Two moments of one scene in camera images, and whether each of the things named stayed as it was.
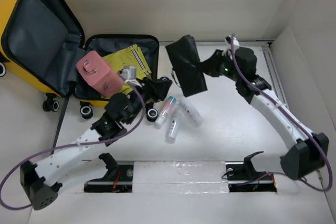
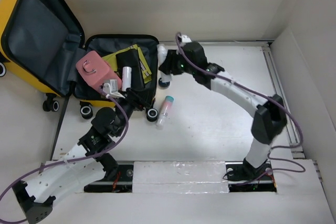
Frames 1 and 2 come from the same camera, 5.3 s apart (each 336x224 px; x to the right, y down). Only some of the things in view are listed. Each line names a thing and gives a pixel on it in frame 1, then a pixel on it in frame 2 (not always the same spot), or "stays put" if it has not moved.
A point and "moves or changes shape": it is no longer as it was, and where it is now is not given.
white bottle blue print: (191, 114) -> (161, 51)
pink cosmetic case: (100, 74) stays put
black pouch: (184, 57) moves or changes shape
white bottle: (172, 128) moves or changes shape
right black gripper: (209, 66) -> (168, 64)
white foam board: (180, 177) stays put
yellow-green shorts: (132, 55) stays put
